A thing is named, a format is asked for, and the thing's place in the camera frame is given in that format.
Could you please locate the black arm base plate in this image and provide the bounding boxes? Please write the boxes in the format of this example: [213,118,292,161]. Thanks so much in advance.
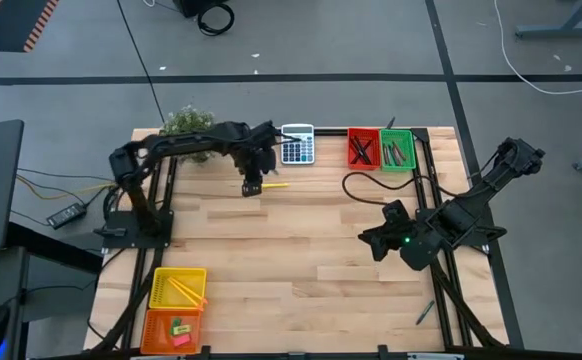
[94,209,175,250]
[415,207,508,248]

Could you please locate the orange striped floor mat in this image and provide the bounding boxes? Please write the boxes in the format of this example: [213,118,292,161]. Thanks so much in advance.
[0,0,60,55]

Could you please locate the thin black floor cable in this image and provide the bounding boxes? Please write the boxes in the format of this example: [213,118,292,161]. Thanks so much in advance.
[115,0,166,125]

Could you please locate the green potted plant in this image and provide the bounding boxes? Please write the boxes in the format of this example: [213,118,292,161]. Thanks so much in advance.
[158,104,218,165]

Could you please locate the yellow plastic bin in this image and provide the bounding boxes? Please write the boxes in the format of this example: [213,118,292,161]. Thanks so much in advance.
[147,266,208,311]

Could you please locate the dark teal pen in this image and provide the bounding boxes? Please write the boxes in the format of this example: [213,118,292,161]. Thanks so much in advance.
[415,299,437,327]

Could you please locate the black cable coil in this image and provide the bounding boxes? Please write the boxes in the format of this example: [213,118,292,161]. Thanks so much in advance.
[196,2,236,37]

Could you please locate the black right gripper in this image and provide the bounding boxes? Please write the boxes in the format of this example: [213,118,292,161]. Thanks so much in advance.
[357,219,416,262]

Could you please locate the black box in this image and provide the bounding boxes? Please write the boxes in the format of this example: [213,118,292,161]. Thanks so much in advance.
[173,0,222,19]

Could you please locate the green plastic bin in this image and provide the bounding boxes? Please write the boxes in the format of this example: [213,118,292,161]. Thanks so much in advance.
[379,128,418,173]

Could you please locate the white floor cable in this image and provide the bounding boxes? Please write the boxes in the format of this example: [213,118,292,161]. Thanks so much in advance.
[493,0,582,96]

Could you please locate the red plastic bin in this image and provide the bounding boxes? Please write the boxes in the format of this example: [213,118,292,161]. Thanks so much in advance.
[346,128,384,173]

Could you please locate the yellow cable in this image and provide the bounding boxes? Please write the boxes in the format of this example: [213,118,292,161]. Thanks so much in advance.
[15,172,122,201]

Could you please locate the white desk calculator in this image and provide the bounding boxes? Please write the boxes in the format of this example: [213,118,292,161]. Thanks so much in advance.
[280,123,316,166]

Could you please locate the black desk beam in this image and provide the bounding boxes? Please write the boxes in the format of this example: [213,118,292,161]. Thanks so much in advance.
[5,222,103,275]

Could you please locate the orange plastic bin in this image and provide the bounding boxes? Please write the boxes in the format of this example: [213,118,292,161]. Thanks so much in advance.
[139,308,203,357]

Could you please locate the grey desk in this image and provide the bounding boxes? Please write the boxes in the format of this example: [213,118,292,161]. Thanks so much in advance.
[0,247,30,360]

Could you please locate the black power brick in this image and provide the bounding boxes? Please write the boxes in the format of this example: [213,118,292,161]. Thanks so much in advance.
[45,201,88,231]

